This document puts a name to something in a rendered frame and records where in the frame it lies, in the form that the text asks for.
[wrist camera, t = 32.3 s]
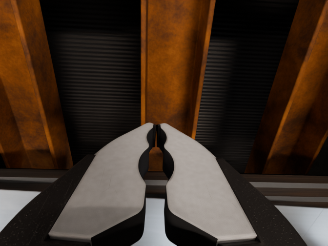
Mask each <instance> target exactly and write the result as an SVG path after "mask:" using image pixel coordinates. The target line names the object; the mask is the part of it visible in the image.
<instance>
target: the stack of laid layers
mask: <svg viewBox="0 0 328 246"><path fill-rule="evenodd" d="M65 172H67V170H41V169H0V188H1V189H18V190H34V191H43V190H45V189H46V188H47V187H48V186H50V185H51V184H52V183H53V182H54V181H55V180H57V179H58V178H59V177H60V176H61V175H63V174H64V173H65ZM241 175H242V176H243V177H244V178H245V179H246V180H248V181H249V182H250V183H251V184H252V185H253V186H254V187H255V188H256V189H257V190H258V191H260V192H261V193H262V194H263V195H264V196H265V197H266V198H267V199H268V200H269V201H270V202H272V203H273V204H274V205H298V206H315V207H328V176H303V175H260V174H241ZM143 178H144V181H145V184H146V197H154V198H165V189H166V183H167V181H168V178H167V176H166V175H165V173H164V172H147V173H146V174H145V175H144V177H143Z"/></svg>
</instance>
